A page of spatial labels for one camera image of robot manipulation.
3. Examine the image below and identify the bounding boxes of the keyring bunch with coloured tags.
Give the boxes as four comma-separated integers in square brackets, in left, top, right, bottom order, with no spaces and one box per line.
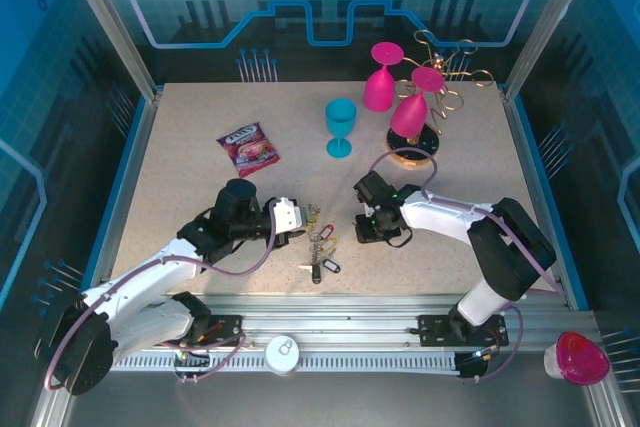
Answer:
[298,202,341,286]

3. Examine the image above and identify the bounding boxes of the purple candy packet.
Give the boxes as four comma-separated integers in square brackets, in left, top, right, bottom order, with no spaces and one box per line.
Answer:
[215,121,282,179]

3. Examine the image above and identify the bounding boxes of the pink plastic goblet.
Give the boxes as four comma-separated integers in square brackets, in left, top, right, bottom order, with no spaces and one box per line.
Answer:
[389,66,445,138]
[362,41,405,113]

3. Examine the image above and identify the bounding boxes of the white can with pull tab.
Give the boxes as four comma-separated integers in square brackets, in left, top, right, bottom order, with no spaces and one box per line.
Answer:
[264,335,302,377]

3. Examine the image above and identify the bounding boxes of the blue plastic goblet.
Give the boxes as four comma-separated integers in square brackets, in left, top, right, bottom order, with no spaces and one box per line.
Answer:
[323,99,359,159]

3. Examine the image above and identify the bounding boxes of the white cup with pink lid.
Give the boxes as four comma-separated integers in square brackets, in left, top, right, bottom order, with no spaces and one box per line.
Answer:
[543,330,611,387]

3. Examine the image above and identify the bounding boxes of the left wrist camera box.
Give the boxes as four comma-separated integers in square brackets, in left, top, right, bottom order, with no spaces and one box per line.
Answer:
[269,196,310,234]

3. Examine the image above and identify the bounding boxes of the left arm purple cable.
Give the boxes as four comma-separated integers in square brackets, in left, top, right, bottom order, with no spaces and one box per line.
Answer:
[44,204,250,391]

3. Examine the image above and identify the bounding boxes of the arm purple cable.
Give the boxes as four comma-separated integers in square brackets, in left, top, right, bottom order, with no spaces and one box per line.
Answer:
[368,148,569,384]
[44,204,250,391]

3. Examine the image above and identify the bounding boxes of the aluminium table rail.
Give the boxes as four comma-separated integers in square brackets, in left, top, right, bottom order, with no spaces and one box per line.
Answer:
[119,294,596,353]

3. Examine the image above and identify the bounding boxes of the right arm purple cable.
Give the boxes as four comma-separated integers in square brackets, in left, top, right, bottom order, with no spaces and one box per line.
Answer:
[368,148,569,384]

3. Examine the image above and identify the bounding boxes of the gold wire glass rack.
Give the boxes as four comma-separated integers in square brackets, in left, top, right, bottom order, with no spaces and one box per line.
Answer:
[385,29,496,171]

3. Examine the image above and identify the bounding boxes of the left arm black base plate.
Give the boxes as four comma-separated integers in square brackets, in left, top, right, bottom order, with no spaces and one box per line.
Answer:
[152,314,245,348]

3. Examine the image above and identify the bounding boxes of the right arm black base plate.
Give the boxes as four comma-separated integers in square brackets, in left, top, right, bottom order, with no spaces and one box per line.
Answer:
[417,314,510,348]

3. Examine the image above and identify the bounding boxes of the aluminium side rail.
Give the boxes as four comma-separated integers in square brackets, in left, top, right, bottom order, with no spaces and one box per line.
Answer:
[502,89,581,311]
[64,89,166,316]

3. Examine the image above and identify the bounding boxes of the slotted white cable duct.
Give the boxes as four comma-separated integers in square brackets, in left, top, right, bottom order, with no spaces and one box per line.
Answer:
[109,351,461,374]

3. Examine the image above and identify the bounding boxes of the aluminium frame post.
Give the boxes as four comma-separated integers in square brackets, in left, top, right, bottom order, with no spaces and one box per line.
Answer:
[54,0,164,101]
[502,0,609,103]

